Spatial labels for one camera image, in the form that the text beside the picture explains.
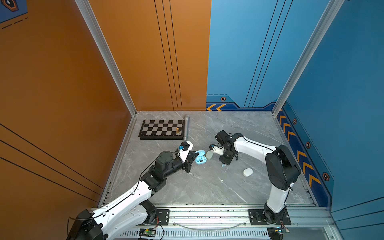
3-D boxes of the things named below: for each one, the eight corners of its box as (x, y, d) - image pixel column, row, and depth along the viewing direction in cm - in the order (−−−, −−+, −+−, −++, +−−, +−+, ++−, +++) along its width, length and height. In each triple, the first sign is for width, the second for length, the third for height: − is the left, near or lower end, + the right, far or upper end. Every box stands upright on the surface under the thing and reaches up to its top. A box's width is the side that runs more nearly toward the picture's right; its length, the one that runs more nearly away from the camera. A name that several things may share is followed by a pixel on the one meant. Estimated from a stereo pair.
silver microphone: (182, 140, 105) (182, 137, 102) (184, 117, 119) (184, 114, 116) (188, 140, 105) (188, 137, 102) (189, 117, 119) (189, 114, 116)
